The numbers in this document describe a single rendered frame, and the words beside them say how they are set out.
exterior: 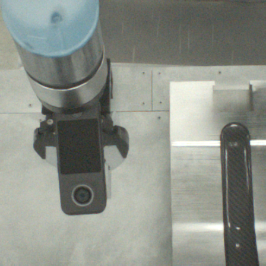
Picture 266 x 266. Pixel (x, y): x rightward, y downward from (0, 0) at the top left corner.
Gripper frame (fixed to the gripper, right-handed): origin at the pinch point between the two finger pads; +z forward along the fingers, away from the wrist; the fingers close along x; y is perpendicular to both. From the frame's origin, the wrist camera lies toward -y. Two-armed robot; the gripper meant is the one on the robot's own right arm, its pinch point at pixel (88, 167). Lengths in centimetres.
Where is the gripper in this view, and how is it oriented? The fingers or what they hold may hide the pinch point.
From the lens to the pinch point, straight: 89.8
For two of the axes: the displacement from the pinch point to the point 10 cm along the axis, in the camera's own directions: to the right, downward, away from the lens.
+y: 0.0, -9.2, 3.9
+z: 0.4, 3.9, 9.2
